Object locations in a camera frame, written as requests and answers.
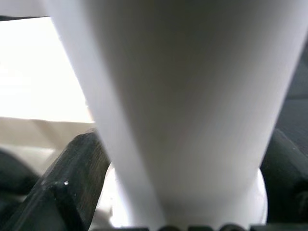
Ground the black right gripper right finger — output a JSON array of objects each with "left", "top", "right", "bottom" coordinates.
[{"left": 261, "top": 128, "right": 308, "bottom": 226}]

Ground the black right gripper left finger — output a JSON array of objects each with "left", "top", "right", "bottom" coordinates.
[{"left": 0, "top": 131, "right": 111, "bottom": 231}]

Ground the white plastic children table top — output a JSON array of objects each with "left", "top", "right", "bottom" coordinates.
[{"left": 0, "top": 16, "right": 269, "bottom": 228}]

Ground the white plastic table leg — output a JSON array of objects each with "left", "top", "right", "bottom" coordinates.
[{"left": 45, "top": 0, "right": 308, "bottom": 227}]

